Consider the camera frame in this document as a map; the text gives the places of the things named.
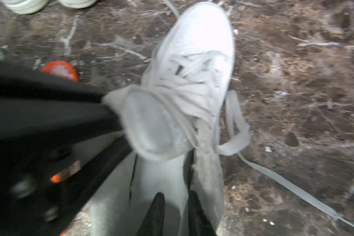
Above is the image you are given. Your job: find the white insole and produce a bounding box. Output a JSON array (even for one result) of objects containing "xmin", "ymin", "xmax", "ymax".
[{"xmin": 89, "ymin": 153, "xmax": 189, "ymax": 236}]

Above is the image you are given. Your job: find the white sneaker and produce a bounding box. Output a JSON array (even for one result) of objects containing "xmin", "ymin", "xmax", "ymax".
[{"xmin": 101, "ymin": 1, "xmax": 354, "ymax": 234}]

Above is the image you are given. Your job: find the beige sneaker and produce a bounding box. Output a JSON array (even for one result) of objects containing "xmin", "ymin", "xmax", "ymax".
[
  {"xmin": 58, "ymin": 0, "xmax": 97, "ymax": 9},
  {"xmin": 0, "ymin": 0, "xmax": 49, "ymax": 15}
]

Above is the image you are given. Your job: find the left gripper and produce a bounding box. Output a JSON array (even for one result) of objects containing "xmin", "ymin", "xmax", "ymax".
[{"xmin": 0, "ymin": 61, "xmax": 132, "ymax": 236}]

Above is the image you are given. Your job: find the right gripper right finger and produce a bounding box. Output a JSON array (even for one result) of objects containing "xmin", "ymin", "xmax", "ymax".
[{"xmin": 188, "ymin": 190, "xmax": 216, "ymax": 236}]

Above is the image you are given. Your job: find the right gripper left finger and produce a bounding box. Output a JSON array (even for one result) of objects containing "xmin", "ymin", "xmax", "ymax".
[{"xmin": 136, "ymin": 192, "xmax": 165, "ymax": 236}]

